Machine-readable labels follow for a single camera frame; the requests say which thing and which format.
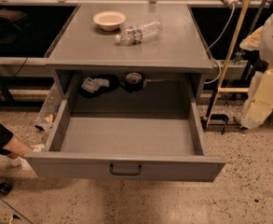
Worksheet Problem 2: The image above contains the grey top drawer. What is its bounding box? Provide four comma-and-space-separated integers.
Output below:
24, 73, 226, 183

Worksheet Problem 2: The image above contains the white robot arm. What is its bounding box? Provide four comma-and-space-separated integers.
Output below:
239, 13, 273, 129

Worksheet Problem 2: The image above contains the grey drawer cabinet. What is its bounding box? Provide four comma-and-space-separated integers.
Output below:
47, 2, 212, 103

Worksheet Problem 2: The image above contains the black tape roll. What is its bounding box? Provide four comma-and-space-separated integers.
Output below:
124, 72, 144, 92

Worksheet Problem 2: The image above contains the black pouch with white label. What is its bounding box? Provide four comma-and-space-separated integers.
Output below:
78, 75, 119, 98

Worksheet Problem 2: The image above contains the clear plastic water bottle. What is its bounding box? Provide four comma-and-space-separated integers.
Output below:
116, 20, 162, 46

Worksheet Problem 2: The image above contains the black stand base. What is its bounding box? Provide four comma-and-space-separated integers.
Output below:
200, 114, 241, 134

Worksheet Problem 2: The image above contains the beige bowl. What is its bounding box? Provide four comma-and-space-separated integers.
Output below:
93, 11, 126, 32

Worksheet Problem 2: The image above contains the clear plastic trash bag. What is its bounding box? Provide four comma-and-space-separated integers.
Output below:
35, 84, 61, 133

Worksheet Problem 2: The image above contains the yellow wooden pole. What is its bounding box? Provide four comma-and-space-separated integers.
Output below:
206, 0, 252, 127

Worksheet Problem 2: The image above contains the white sneaker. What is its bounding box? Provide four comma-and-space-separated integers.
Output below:
8, 143, 47, 172

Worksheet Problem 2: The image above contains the black chair caster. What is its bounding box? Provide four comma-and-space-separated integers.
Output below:
0, 182, 12, 195

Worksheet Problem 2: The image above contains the black top drawer handle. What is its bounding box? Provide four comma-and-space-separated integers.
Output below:
109, 164, 142, 176

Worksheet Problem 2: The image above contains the white cable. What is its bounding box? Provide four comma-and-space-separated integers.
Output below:
203, 2, 239, 85

